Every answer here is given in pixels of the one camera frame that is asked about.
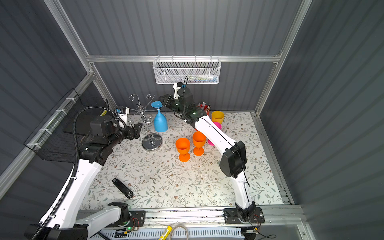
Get pencils in red cup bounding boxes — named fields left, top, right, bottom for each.
left=198, top=102, right=211, bottom=111

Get black stapler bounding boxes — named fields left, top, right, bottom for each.
left=112, top=178, right=134, bottom=199

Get yellow marker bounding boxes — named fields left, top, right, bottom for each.
left=159, top=226, right=173, bottom=240

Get black wire side basket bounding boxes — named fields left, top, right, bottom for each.
left=24, top=89, right=109, bottom=163

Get chrome wine glass rack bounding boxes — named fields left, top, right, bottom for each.
left=129, top=94, right=163, bottom=151

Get blue wine glass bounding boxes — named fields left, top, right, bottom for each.
left=151, top=101, right=168, bottom=133

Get pink wine glass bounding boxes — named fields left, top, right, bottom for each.
left=207, top=122, right=222, bottom=146

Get white wire wall basket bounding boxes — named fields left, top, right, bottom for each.
left=153, top=60, right=222, bottom=85

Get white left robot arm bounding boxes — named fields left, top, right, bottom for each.
left=25, top=115, right=143, bottom=240

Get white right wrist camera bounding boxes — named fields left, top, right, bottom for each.
left=173, top=82, right=185, bottom=100

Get yellow wine glass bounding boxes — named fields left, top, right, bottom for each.
left=211, top=111, right=225, bottom=124

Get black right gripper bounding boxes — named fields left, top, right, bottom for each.
left=159, top=95, right=187, bottom=117

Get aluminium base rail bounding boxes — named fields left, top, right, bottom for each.
left=74, top=206, right=301, bottom=229

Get orange wine glass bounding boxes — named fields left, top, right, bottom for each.
left=175, top=138, right=190, bottom=163
left=193, top=131, right=207, bottom=156

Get black corrugated cable conduit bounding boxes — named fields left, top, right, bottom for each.
left=29, top=106, right=121, bottom=240

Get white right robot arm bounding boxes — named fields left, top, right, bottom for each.
left=160, top=87, right=265, bottom=224

